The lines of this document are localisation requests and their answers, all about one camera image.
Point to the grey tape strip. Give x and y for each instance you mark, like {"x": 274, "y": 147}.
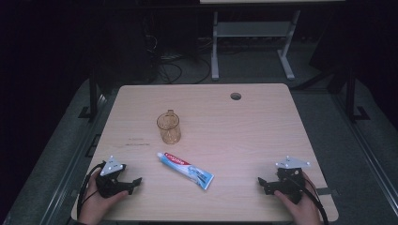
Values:
{"x": 325, "y": 191}

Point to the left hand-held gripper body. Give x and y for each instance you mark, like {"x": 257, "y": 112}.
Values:
{"x": 109, "y": 184}

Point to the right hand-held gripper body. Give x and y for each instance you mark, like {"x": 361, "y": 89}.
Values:
{"x": 287, "y": 184}

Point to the person's right hand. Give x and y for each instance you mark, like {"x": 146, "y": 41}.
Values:
{"x": 305, "y": 212}

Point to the amber transparent cup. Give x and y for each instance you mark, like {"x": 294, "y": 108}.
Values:
{"x": 169, "y": 128}

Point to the white metal stand frame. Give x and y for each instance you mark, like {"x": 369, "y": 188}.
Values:
{"x": 250, "y": 29}

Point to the white and blue toothpaste tube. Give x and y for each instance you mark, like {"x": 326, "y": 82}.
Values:
{"x": 187, "y": 171}

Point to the black metal post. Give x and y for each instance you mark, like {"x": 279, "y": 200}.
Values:
{"x": 351, "y": 93}
{"x": 93, "y": 93}

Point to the person's left hand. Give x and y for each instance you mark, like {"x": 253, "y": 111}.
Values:
{"x": 94, "y": 206}

